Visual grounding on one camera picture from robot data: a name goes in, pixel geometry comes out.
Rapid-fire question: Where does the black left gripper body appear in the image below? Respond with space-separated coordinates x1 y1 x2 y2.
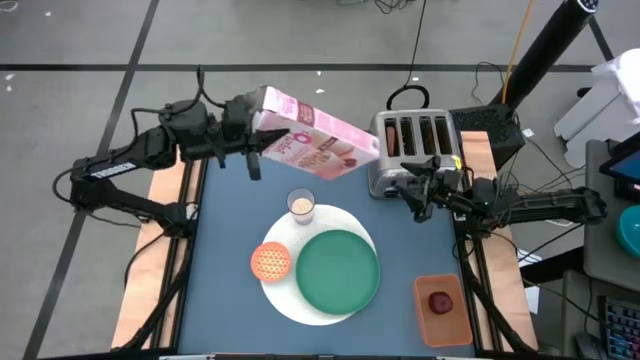
215 96 261 155

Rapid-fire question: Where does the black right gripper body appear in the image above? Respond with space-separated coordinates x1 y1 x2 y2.
423 168 469 214

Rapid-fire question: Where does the pink strawberry yogurt cereal box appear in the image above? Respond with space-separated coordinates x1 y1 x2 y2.
252 84 381 181

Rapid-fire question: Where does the silver four-slot toaster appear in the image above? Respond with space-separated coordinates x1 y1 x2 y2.
367 108 464 199

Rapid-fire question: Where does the black perforated base box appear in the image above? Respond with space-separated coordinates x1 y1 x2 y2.
448 103 527 171

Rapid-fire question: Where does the clear drinking glass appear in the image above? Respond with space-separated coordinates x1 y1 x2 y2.
285 187 317 226

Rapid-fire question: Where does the green round plate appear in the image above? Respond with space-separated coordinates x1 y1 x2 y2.
294 228 382 316

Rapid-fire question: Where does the dark red round fruit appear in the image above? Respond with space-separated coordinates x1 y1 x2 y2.
427 291 455 316

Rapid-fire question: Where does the wooden table side board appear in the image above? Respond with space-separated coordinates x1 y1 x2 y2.
112 154 204 350
459 130 540 351

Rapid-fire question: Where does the patterned ceramic bowl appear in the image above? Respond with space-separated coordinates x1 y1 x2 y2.
249 241 293 284

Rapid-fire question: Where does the orange plastic container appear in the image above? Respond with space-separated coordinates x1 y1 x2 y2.
412 273 474 349

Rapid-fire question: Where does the white round woven placemat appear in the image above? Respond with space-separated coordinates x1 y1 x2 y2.
259 203 379 327

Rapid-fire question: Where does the grey side table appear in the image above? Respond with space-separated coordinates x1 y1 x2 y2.
582 138 640 294

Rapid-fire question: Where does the black round pole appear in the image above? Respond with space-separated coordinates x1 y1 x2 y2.
492 0 600 109

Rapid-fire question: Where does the white cardboard box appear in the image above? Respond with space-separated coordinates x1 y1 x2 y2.
552 47 640 169

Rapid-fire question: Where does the grey desk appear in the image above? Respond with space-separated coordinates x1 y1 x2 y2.
559 269 640 360

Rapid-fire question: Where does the black tablet screen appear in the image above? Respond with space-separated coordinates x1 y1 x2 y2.
598 130 640 204

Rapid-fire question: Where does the teal bowl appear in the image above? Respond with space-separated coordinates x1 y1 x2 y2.
614 204 640 260

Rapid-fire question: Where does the black computer mouse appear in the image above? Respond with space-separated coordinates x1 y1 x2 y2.
573 330 604 360

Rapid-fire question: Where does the backlit computer keyboard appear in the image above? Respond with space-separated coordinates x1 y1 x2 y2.
602 295 640 360

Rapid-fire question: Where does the black looped power cable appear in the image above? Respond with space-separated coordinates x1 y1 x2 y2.
385 0 431 111

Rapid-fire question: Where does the orange cable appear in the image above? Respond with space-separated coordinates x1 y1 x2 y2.
501 0 536 105

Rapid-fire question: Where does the black aluminium table frame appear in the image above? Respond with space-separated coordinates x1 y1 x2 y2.
119 129 539 359

